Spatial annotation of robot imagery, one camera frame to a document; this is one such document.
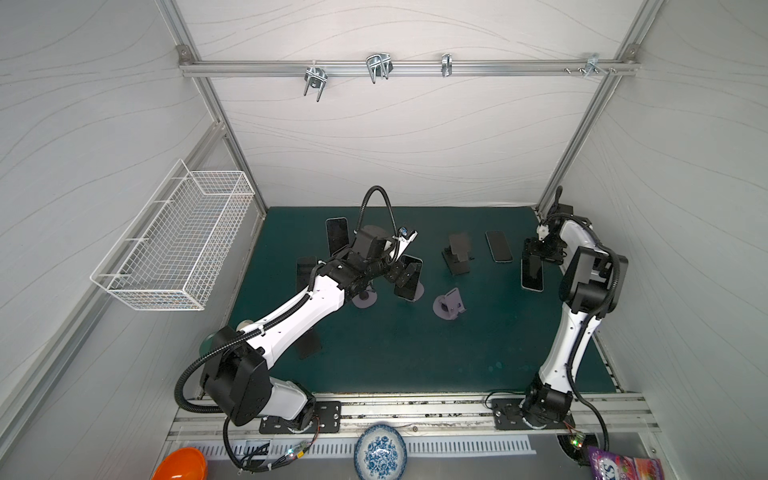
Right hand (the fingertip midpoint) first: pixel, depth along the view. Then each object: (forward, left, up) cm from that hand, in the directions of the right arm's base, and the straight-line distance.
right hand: (542, 250), depth 102 cm
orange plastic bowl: (-64, +94, +3) cm, 114 cm away
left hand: (-16, +47, +19) cm, 53 cm away
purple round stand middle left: (-20, +60, -4) cm, 64 cm away
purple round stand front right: (-24, +34, +2) cm, 42 cm away
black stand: (-34, +76, -6) cm, 84 cm away
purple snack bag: (-59, 0, -1) cm, 59 cm away
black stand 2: (-5, +31, +3) cm, 31 cm away
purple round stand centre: (-19, +43, +1) cm, 47 cm away
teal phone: (+4, +13, -3) cm, 14 cm away
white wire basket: (-27, +102, +29) cm, 110 cm away
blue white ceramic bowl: (-60, +52, -3) cm, 79 cm away
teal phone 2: (-17, +46, -2) cm, 49 cm away
